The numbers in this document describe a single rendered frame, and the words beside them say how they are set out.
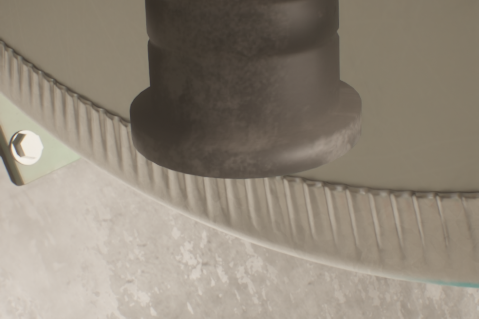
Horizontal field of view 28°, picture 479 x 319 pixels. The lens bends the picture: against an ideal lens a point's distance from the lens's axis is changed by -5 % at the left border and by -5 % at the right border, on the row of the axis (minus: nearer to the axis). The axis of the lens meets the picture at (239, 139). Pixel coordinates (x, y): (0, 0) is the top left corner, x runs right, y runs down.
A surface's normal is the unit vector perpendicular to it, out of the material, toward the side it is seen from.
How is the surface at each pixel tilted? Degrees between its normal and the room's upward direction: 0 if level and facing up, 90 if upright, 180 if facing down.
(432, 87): 90
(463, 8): 90
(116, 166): 91
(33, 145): 0
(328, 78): 28
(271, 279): 0
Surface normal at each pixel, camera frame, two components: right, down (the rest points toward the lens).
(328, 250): -0.70, 0.37
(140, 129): -0.87, 0.22
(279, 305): 0.61, -0.16
